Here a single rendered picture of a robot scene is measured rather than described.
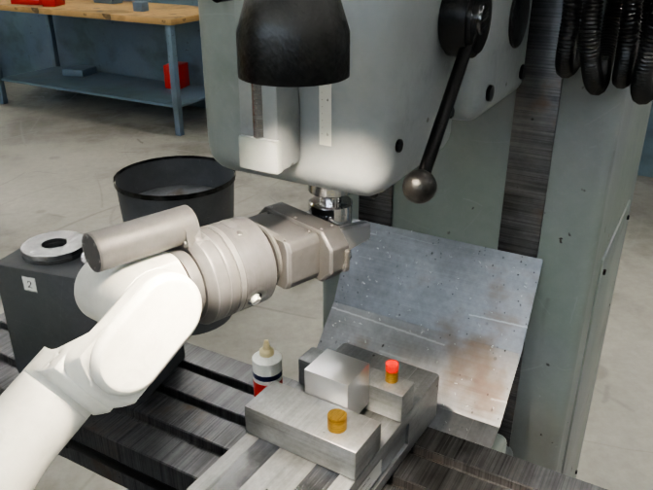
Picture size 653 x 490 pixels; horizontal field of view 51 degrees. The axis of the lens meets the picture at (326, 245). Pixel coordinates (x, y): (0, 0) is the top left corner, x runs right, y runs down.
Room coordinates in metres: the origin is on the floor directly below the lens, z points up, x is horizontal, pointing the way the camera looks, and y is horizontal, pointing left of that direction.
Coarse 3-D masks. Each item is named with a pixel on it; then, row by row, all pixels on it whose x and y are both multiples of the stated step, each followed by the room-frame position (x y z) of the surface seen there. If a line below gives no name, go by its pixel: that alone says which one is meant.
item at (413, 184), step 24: (456, 0) 0.64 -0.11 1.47; (480, 0) 0.65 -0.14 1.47; (456, 24) 0.64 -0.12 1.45; (480, 24) 0.65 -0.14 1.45; (456, 48) 0.64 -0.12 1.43; (480, 48) 0.67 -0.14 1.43; (456, 72) 0.62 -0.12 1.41; (456, 96) 0.61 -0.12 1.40; (432, 144) 0.58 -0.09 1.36; (408, 192) 0.55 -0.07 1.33; (432, 192) 0.55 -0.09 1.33
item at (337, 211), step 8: (312, 200) 0.68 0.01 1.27; (320, 200) 0.68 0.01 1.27; (344, 200) 0.68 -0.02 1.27; (352, 200) 0.68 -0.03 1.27; (312, 208) 0.67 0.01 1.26; (320, 208) 0.66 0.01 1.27; (328, 208) 0.66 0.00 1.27; (336, 208) 0.66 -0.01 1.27; (344, 208) 0.66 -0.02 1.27; (352, 208) 0.68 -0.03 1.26; (328, 216) 0.66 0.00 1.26; (336, 216) 0.66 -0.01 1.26
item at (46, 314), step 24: (48, 240) 0.91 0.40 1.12; (72, 240) 0.90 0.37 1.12; (0, 264) 0.85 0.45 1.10; (24, 264) 0.85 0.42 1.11; (48, 264) 0.85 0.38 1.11; (72, 264) 0.85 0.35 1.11; (0, 288) 0.85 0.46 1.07; (24, 288) 0.84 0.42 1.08; (48, 288) 0.83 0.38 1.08; (72, 288) 0.81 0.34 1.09; (24, 312) 0.84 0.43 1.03; (48, 312) 0.83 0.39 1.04; (72, 312) 0.82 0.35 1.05; (24, 336) 0.85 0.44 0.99; (48, 336) 0.83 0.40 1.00; (72, 336) 0.82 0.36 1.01; (24, 360) 0.85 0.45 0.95
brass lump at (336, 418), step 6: (336, 408) 0.62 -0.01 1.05; (330, 414) 0.61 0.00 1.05; (336, 414) 0.61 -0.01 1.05; (342, 414) 0.61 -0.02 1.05; (330, 420) 0.60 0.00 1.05; (336, 420) 0.60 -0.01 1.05; (342, 420) 0.60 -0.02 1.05; (330, 426) 0.60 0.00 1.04; (336, 426) 0.59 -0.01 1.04; (342, 426) 0.60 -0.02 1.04; (330, 432) 0.60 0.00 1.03; (336, 432) 0.59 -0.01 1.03; (342, 432) 0.60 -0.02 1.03
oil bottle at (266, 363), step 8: (264, 344) 0.78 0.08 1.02; (256, 352) 0.79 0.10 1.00; (264, 352) 0.77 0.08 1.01; (272, 352) 0.78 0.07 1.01; (256, 360) 0.77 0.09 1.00; (264, 360) 0.77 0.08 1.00; (272, 360) 0.77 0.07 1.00; (280, 360) 0.77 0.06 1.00; (256, 368) 0.77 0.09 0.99; (264, 368) 0.76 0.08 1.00; (272, 368) 0.76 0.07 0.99; (280, 368) 0.77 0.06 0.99; (256, 376) 0.77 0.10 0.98; (264, 376) 0.76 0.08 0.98; (272, 376) 0.76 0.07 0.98; (280, 376) 0.77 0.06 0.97; (256, 384) 0.77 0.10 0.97; (264, 384) 0.76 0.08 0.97; (256, 392) 0.77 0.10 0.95
